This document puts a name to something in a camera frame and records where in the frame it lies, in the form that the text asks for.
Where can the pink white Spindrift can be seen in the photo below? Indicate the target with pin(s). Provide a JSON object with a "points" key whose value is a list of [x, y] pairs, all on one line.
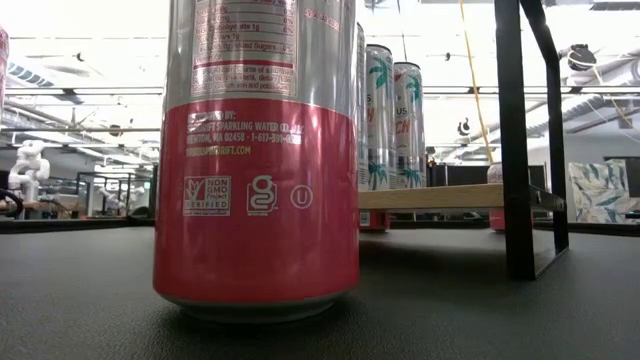
{"points": [[257, 200], [495, 174]]}

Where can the silver Celsius Peach Vibe can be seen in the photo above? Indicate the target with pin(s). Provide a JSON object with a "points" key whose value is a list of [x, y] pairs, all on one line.
{"points": [[410, 150], [380, 125], [362, 125]]}

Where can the wooden shelf black metal frame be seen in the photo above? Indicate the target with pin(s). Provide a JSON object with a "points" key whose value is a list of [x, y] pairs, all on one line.
{"points": [[430, 196]]}

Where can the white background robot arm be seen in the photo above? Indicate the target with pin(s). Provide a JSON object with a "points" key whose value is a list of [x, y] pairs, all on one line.
{"points": [[30, 165]]}

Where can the leaf patterned cushion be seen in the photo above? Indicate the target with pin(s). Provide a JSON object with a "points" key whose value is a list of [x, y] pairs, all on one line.
{"points": [[600, 190]]}

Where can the black background cabinet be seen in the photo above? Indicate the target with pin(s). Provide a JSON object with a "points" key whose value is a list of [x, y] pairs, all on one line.
{"points": [[465, 176]]}

